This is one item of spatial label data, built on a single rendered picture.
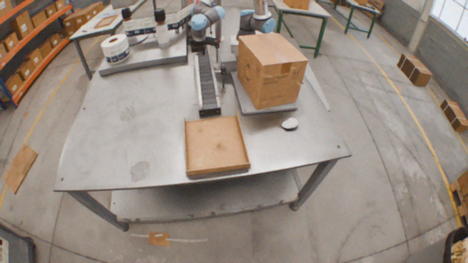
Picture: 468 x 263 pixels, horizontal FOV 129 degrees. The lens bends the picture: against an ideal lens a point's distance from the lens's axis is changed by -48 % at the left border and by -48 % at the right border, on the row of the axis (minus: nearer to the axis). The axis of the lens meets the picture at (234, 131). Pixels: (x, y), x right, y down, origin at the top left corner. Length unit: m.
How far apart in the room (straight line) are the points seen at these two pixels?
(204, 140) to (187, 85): 0.42
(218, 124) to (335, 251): 1.34
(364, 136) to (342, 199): 0.88
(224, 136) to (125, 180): 0.49
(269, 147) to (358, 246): 1.28
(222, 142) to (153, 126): 0.36
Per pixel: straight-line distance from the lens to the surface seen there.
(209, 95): 1.11
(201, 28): 1.07
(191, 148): 0.95
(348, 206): 1.97
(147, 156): 0.98
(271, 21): 1.39
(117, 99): 1.34
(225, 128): 1.01
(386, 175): 2.41
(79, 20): 5.41
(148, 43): 1.77
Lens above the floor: 1.60
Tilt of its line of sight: 50 degrees down
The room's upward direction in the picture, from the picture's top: 2 degrees clockwise
